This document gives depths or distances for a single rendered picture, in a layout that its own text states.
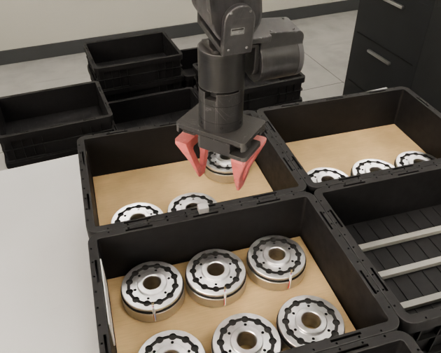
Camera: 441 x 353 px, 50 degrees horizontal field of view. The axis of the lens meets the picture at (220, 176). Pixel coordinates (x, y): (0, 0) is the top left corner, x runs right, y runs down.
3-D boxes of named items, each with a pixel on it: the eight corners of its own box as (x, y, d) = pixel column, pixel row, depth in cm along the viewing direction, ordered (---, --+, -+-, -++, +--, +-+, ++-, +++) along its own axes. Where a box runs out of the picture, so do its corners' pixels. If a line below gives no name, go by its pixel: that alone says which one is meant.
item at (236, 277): (194, 303, 75) (194, 301, 75) (180, 258, 83) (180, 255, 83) (253, 288, 78) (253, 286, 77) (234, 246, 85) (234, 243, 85)
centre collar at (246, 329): (236, 361, 67) (236, 358, 67) (225, 332, 71) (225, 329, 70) (268, 352, 68) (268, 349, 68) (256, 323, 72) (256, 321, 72)
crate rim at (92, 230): (89, 244, 79) (86, 234, 77) (78, 146, 101) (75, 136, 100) (308, 199, 88) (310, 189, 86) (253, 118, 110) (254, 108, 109)
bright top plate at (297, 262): (261, 287, 78) (261, 285, 78) (239, 245, 85) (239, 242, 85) (316, 271, 81) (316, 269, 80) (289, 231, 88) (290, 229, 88)
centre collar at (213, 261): (205, 285, 78) (205, 283, 77) (198, 263, 81) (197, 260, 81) (234, 279, 79) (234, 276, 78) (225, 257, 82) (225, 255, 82)
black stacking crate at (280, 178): (99, 280, 85) (87, 236, 78) (87, 181, 107) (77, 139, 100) (302, 234, 94) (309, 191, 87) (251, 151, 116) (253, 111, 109)
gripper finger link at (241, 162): (221, 164, 71) (221, 110, 65) (264, 179, 68) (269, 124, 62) (197, 190, 66) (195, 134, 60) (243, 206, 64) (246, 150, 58)
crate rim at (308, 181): (309, 199, 88) (310, 189, 86) (253, 118, 110) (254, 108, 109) (487, 162, 97) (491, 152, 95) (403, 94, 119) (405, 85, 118)
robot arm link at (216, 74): (190, 31, 56) (207, 50, 52) (243, 24, 58) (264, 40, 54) (192, 84, 60) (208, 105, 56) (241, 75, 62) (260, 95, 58)
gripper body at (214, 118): (200, 113, 67) (199, 64, 63) (265, 132, 63) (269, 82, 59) (175, 134, 63) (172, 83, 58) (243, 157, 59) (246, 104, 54)
